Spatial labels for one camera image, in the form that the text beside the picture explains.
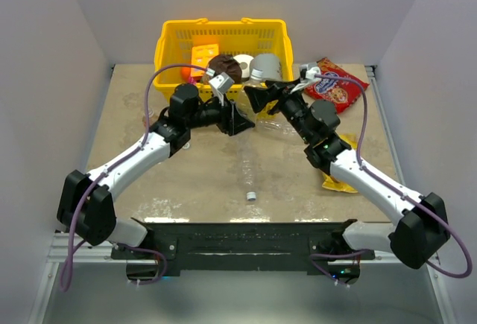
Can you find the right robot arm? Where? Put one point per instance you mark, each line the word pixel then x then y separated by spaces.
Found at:
pixel 418 222

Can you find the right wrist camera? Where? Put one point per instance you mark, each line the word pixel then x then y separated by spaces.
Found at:
pixel 310 73

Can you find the yellow plastic shopping basket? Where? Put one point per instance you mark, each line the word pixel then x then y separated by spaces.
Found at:
pixel 246 36

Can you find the orange ball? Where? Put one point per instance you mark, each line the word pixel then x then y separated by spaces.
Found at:
pixel 185 73

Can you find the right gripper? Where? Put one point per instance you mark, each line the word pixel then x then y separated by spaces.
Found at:
pixel 261 97

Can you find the orange tea bottle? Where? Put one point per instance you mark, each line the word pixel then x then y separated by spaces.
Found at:
pixel 149 117

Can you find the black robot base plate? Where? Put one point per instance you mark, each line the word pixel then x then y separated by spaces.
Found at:
pixel 309 247

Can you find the grey tape roll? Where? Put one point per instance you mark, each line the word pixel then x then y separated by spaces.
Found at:
pixel 269 66

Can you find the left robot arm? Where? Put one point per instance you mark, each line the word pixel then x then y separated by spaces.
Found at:
pixel 86 205

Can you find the clear bottle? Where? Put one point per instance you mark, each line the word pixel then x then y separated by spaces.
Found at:
pixel 276 129
pixel 251 95
pixel 247 170

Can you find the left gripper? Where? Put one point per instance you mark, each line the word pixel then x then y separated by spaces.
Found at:
pixel 232 121

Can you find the white tape roll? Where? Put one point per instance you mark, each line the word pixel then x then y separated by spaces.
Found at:
pixel 244 61

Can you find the brown wrapped package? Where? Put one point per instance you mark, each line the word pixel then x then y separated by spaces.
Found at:
pixel 226 63

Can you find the orange juice carton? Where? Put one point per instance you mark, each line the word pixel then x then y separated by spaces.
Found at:
pixel 200 56

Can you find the red snack bag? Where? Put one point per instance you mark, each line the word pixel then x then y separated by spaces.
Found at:
pixel 342 93

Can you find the yellow chips bag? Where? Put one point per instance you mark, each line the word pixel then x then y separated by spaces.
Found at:
pixel 332 184

